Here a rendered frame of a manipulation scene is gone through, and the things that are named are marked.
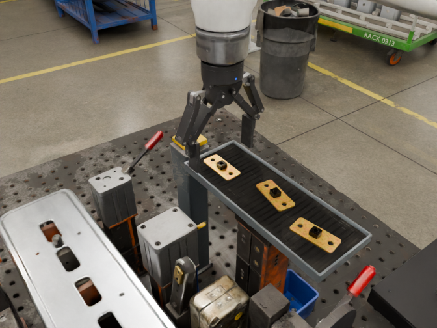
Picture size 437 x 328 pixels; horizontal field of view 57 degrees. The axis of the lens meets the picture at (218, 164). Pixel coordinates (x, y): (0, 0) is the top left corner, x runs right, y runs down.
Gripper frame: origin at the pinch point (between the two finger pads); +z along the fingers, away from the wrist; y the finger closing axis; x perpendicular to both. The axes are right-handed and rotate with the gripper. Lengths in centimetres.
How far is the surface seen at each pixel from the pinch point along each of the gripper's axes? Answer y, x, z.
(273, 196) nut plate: -1.7, 13.6, 3.3
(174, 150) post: 2.5, -14.6, 6.8
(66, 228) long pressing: 29.4, -20.0, 20.0
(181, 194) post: 1.9, -13.9, 20.5
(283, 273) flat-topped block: -3.6, 17.3, 24.3
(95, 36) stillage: -120, -375, 112
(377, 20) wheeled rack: -355, -182, 92
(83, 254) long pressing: 29.4, -10.4, 20.0
